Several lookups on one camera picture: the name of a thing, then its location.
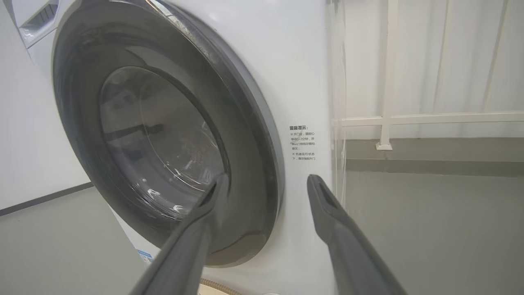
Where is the round dark glass washer door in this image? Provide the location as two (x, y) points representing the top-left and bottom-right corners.
(52, 0), (285, 268)

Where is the white front-load washing machine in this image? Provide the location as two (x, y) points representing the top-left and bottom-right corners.
(10, 0), (347, 295)

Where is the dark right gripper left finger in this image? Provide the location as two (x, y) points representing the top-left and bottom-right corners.
(130, 173), (230, 295)

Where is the white metal railing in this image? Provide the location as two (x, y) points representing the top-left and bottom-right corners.
(340, 0), (524, 151)

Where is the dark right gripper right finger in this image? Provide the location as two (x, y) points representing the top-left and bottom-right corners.
(307, 174), (408, 295)

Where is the cream perforated laundry basket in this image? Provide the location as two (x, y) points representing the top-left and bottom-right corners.
(199, 278), (243, 295)

